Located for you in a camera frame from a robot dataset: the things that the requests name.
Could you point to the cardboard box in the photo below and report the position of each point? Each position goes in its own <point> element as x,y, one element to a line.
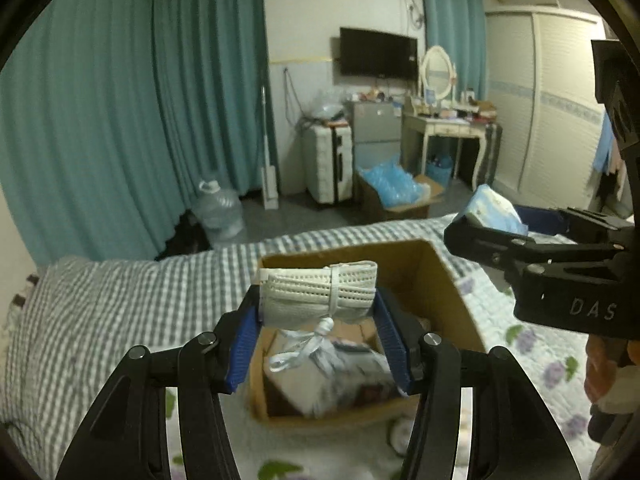
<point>442,280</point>
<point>400,210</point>

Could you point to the black bag on floor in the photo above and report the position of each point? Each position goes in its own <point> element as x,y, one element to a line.
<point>185,240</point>

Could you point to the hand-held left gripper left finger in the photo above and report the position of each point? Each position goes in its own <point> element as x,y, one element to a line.
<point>244,342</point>

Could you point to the clear water jug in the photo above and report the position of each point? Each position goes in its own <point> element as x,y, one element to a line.
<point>217,212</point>

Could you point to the grey mini fridge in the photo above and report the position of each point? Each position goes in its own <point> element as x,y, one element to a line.
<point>375,130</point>

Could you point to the white knit cloth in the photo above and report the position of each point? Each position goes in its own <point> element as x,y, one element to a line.
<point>310,290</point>

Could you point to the white flat mop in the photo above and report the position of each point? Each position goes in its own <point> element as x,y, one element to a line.
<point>270,180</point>

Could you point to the person's right hand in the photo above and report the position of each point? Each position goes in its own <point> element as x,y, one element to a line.
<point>602,367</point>

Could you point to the white dressing table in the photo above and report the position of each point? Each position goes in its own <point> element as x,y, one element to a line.
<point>445,127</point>

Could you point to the black wall television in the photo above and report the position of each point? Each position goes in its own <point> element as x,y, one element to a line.
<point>377,52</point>

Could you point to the grey gingham blanket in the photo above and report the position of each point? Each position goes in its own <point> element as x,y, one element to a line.
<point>125,310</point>

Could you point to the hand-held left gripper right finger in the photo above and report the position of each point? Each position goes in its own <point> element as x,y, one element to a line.
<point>393,345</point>

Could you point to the hanging clothes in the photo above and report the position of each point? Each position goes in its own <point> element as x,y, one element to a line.
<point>605,155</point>

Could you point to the white oval vanity mirror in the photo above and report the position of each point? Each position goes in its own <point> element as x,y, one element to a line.
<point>436,72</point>

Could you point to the white packet with ribbon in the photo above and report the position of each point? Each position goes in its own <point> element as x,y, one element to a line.
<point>310,385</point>

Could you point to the blue white tissue pack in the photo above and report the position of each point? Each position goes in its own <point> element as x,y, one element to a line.
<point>492,207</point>

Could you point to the pile of blue plastic bags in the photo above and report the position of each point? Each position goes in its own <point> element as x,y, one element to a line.
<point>392,182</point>

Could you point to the clear plastic bag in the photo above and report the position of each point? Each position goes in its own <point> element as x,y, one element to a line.
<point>325,107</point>

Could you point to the cardboard box on floor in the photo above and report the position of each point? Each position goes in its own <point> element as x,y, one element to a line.
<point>400,210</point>

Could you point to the blue basket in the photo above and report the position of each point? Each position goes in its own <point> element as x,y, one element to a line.
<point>440,170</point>

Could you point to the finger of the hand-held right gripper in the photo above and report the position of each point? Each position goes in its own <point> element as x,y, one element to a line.
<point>545,220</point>
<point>480,242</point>

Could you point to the teal curtain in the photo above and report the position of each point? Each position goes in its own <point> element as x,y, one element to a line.
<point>75,135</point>
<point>450,25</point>
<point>215,85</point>

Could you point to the white wardrobe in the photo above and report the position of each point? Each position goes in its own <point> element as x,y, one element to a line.
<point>550,110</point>

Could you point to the dark striped suitcase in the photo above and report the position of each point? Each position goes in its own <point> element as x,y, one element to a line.
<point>492,155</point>

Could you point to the white suitcase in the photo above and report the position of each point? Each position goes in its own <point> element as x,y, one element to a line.
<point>327,162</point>

